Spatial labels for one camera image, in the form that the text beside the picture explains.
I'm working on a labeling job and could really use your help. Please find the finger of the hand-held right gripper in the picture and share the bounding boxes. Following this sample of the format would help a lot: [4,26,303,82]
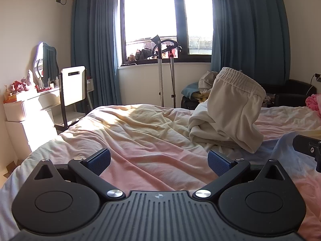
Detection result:
[292,134,321,156]

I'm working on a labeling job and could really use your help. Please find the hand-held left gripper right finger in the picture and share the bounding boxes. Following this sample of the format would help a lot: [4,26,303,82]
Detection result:
[193,150,289,200]

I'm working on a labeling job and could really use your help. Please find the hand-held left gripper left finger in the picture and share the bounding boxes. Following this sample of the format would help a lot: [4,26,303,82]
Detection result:
[30,148,126,201]

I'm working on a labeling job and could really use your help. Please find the cream sweat pants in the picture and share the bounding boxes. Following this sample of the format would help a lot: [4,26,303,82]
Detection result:
[188,67,266,153]

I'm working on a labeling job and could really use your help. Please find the dark clothes outside window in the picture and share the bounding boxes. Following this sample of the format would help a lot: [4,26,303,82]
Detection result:
[127,43,181,62]

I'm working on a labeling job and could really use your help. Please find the hot pink knit cloth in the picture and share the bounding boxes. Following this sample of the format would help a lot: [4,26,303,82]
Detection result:
[305,94,321,118]

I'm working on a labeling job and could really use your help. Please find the pastel bed blanket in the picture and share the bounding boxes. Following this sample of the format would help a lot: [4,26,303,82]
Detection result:
[0,104,321,241]

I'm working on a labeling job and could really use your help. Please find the black sofa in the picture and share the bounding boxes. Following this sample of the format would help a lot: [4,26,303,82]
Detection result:
[261,79,317,108]

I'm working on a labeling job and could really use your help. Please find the black bag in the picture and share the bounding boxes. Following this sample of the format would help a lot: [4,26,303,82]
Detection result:
[181,95,201,110]

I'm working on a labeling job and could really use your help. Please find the yellow cloth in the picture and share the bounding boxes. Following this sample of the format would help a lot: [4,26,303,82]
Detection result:
[193,92,209,103]

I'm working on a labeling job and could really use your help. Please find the blue cloth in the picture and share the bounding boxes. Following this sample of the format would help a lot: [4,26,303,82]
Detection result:
[181,82,212,98]

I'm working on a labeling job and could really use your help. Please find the white backed chair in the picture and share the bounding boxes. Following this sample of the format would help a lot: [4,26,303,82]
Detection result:
[54,66,89,134]

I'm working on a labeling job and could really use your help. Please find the white dressing table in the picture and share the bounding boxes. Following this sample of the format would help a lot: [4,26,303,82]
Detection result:
[3,87,88,153]

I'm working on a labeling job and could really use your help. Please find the cardboard box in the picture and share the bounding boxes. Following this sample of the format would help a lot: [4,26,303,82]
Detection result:
[3,159,23,179]

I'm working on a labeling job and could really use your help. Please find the garment steamer stand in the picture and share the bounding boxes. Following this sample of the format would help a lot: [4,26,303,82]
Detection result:
[150,33,183,107]

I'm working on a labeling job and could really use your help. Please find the white figurine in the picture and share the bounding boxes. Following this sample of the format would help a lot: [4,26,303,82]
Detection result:
[26,69,36,89]

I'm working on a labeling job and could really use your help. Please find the red flower bouquet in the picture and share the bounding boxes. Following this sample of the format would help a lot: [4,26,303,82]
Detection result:
[11,79,31,92]

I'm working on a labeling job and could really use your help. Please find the wavy vanity mirror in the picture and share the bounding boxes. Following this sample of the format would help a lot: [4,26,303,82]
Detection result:
[34,42,60,88]

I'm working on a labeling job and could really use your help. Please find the blue curtain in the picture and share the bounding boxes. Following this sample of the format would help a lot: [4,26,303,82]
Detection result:
[71,0,123,111]
[209,0,291,86]

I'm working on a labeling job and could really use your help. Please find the black framed window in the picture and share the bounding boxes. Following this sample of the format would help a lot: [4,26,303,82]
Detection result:
[120,0,214,65]

